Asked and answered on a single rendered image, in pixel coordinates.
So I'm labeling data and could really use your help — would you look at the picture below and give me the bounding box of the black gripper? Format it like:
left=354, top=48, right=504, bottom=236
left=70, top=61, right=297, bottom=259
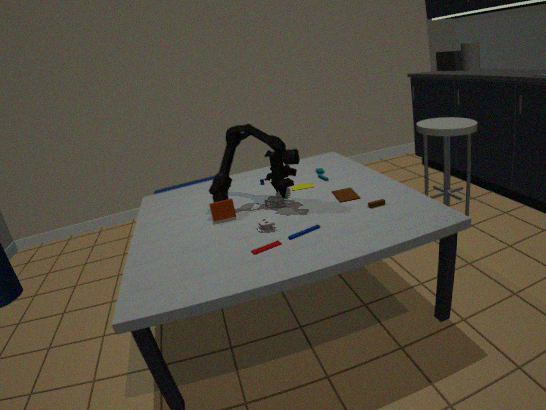
left=266, top=165, right=294, bottom=198

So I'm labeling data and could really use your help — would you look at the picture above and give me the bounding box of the blue rectangular bar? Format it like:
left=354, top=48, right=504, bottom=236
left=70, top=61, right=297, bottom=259
left=288, top=225, right=321, bottom=240

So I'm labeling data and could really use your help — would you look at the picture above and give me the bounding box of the red flat bar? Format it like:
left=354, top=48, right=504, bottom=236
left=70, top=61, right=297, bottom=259
left=251, top=241, right=282, bottom=255

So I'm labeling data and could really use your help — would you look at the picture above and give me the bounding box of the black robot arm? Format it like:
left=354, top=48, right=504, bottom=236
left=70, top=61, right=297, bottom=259
left=209, top=124, right=300, bottom=203

